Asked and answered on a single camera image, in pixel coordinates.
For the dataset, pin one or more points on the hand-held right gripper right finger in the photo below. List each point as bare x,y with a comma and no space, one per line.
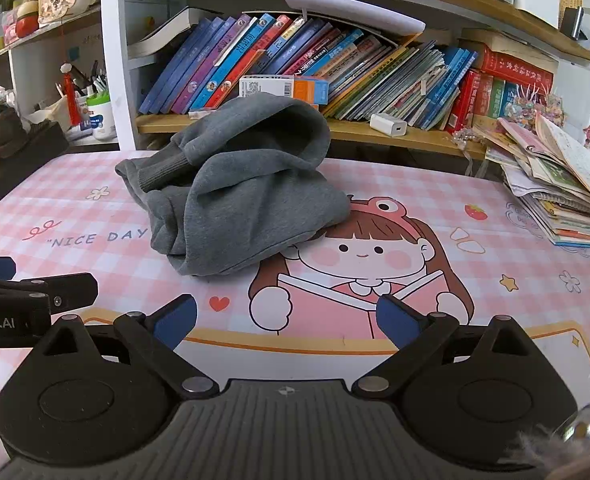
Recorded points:
397,322

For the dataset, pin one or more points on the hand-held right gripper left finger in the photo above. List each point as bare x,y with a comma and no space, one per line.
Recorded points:
175,321

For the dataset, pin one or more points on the grey sweatshirt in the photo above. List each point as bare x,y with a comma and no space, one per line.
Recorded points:
245,195

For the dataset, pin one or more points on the pink checked cartoon desk mat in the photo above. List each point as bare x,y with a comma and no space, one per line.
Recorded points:
100,220

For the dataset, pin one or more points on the black bag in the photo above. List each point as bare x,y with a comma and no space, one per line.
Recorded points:
30,160

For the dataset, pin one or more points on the crumpled white paper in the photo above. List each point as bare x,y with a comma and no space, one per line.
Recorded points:
50,115

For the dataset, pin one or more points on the white tub with green rim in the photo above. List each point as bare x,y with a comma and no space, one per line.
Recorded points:
101,120

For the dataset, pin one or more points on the red tassel ornament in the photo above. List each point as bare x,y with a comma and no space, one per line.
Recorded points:
72,100

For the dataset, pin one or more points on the white charger plug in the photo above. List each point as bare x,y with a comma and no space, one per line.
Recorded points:
389,126

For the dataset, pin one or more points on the furry sleeve cuff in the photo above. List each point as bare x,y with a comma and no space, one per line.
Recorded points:
560,445

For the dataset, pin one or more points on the small white red box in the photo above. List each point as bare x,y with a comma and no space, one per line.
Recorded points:
202,113

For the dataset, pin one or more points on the bunch of pens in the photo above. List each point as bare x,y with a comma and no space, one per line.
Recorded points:
92,80

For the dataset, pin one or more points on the pile of booklets and papers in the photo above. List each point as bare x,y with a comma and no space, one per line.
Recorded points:
555,175

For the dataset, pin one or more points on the white and wooden bookshelf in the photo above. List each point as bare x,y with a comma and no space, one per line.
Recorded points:
115,60

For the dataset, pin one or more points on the orange white carton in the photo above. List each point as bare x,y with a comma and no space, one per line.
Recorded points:
285,89

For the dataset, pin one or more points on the sparkly beaded crown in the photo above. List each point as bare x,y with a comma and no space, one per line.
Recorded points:
535,102

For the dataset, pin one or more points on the thick white-paged book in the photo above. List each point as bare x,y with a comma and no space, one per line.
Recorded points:
160,40

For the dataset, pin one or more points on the row of leaning books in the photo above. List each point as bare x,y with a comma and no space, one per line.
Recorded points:
325,65

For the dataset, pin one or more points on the white flat board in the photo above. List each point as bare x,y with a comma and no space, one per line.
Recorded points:
350,10

